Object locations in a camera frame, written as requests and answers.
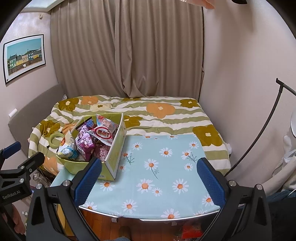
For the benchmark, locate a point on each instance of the floral striped bed quilt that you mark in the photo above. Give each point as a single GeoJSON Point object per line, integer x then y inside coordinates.
{"type": "Point", "coordinates": [145, 116]}

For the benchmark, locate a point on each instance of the purple snack bag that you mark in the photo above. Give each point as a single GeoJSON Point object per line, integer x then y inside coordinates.
{"type": "Point", "coordinates": [84, 142]}

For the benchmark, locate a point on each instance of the green cardboard box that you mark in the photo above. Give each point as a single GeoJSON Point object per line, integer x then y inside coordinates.
{"type": "Point", "coordinates": [110, 165]}

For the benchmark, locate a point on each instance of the red white snack bag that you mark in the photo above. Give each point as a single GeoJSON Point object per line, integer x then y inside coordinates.
{"type": "Point", "coordinates": [105, 130]}

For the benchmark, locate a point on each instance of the person's right hand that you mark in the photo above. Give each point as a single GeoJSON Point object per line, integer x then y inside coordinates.
{"type": "Point", "coordinates": [208, 4]}

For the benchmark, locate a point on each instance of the white wall switch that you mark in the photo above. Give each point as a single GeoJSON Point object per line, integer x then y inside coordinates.
{"type": "Point", "coordinates": [13, 113]}

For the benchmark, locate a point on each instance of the black floor lamp stand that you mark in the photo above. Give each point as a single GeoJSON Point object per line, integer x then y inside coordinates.
{"type": "Point", "coordinates": [282, 86]}

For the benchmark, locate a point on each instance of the person's left hand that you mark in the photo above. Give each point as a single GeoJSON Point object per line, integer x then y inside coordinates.
{"type": "Point", "coordinates": [14, 214]}

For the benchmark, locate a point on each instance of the blue daisy tablecloth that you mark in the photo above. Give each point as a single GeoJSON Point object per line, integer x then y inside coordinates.
{"type": "Point", "coordinates": [157, 179]}

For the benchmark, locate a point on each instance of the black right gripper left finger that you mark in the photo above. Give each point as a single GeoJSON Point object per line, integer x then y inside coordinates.
{"type": "Point", "coordinates": [43, 222]}

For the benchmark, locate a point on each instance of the beige curtain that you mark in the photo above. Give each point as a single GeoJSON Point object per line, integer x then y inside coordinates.
{"type": "Point", "coordinates": [128, 48]}

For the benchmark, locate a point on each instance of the pink snack bag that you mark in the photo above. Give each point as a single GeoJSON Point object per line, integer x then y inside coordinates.
{"type": "Point", "coordinates": [101, 151]}

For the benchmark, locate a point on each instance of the framed houses picture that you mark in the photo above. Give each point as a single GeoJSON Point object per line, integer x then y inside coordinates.
{"type": "Point", "coordinates": [23, 55]}

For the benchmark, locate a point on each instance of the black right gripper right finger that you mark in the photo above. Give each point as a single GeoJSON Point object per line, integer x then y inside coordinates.
{"type": "Point", "coordinates": [244, 212]}

